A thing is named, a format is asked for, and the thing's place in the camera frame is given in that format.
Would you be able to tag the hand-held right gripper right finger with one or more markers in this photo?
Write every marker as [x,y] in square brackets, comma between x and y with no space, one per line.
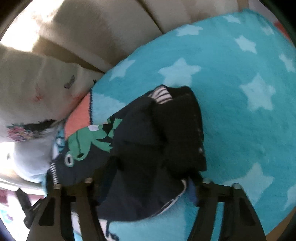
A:
[192,193]

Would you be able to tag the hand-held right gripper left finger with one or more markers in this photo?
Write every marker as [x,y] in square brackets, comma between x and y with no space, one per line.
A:
[86,197]

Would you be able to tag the navy frog print pants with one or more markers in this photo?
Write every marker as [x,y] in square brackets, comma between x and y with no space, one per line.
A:
[138,185]

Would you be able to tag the black fuzzy cloth garment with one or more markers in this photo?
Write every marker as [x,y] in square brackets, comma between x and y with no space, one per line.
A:
[180,129]

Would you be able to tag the blue star printed blanket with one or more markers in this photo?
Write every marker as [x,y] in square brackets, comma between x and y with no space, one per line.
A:
[231,115]

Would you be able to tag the white printed pillow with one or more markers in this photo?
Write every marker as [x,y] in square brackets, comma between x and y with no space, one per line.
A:
[34,92]

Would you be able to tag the beige frame rail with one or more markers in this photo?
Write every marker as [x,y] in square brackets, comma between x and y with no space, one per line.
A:
[16,183]

